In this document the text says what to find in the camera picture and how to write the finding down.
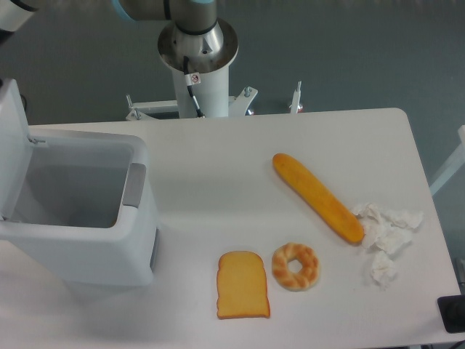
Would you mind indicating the white trash can lid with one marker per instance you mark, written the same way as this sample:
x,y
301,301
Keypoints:
x,y
16,148

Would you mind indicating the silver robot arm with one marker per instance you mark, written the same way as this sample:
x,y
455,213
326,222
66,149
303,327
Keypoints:
x,y
196,40

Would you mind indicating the white trash can body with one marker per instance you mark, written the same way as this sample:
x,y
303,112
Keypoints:
x,y
86,210

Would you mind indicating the orange toast slice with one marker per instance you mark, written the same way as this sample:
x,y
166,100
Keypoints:
x,y
242,286

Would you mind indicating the long orange baguette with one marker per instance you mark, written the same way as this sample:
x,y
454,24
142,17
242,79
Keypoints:
x,y
318,197

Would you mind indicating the crumpled white tissue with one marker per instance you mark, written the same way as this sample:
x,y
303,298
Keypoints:
x,y
386,233

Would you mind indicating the black device at table edge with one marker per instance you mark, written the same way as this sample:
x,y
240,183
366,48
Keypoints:
x,y
452,313

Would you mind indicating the braided ring bread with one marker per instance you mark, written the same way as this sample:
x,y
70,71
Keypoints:
x,y
295,267

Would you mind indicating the white frame bar right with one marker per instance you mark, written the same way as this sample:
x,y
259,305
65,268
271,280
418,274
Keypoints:
x,y
450,166

